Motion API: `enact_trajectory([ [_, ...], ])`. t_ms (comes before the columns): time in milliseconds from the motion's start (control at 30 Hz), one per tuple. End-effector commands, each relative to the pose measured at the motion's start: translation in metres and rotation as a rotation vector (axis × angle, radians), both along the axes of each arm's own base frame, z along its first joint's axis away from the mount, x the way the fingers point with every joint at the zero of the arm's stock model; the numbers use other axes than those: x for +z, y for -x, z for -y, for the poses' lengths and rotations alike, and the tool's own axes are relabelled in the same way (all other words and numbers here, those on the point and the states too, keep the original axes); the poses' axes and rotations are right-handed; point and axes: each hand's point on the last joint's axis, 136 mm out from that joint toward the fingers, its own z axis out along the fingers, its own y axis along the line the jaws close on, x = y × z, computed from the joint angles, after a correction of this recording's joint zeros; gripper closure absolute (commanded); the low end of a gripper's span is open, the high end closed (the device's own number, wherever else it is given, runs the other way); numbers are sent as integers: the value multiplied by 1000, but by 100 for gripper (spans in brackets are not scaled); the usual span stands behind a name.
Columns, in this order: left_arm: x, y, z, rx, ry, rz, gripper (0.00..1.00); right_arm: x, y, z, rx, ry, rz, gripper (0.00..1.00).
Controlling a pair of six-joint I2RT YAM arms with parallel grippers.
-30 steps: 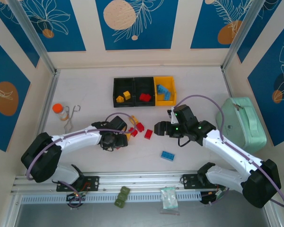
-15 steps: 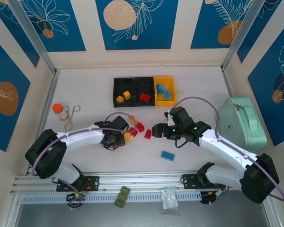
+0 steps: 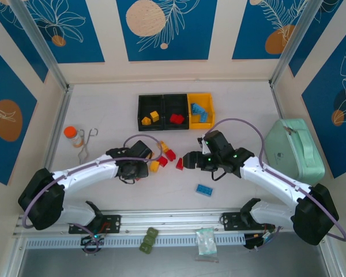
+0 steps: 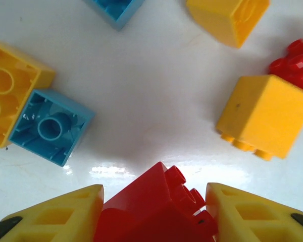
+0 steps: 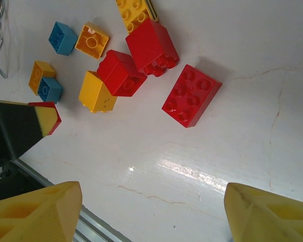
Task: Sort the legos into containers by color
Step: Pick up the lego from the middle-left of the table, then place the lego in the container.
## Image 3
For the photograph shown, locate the aluminium table edge rail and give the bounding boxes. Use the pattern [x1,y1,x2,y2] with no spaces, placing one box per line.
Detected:
[269,83,283,130]
[30,86,73,216]

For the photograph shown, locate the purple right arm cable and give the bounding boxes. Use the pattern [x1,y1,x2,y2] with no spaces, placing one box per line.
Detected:
[207,117,346,242]

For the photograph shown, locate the metal tongs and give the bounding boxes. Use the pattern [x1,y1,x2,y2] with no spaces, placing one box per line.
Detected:
[77,128,99,164]

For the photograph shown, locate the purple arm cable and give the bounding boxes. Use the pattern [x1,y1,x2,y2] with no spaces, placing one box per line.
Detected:
[22,134,163,254]
[207,117,346,242]

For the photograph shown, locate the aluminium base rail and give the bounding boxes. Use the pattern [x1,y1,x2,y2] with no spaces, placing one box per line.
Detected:
[13,207,280,238]

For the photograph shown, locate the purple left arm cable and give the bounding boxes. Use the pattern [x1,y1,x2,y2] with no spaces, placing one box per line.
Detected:
[22,134,163,254]

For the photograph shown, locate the grey slotted cable duct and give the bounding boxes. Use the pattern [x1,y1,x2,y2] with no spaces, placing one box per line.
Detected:
[25,233,246,249]

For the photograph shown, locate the blue floral wall poster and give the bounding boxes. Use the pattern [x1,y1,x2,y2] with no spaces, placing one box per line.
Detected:
[0,0,49,84]
[301,28,346,179]
[288,0,346,78]
[116,0,219,62]
[232,0,315,61]
[0,41,38,186]
[25,0,106,64]

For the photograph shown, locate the yellow plastic bin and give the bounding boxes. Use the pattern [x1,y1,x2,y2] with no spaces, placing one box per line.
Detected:
[187,92,216,130]

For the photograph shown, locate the aluminium frame post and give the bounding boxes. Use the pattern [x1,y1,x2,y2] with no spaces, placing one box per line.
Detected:
[9,0,73,92]
[268,0,327,88]

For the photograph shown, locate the olive green segmented pad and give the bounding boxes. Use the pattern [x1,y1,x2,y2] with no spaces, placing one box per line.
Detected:
[139,227,160,255]

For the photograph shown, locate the clear plastic bag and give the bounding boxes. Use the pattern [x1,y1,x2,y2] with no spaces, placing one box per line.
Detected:
[195,227,220,263]

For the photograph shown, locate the orange capped clear bottle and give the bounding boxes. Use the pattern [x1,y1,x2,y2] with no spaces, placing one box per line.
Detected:
[63,126,85,148]

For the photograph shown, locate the mint green zip case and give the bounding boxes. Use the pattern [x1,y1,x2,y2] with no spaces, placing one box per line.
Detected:
[264,118,326,187]

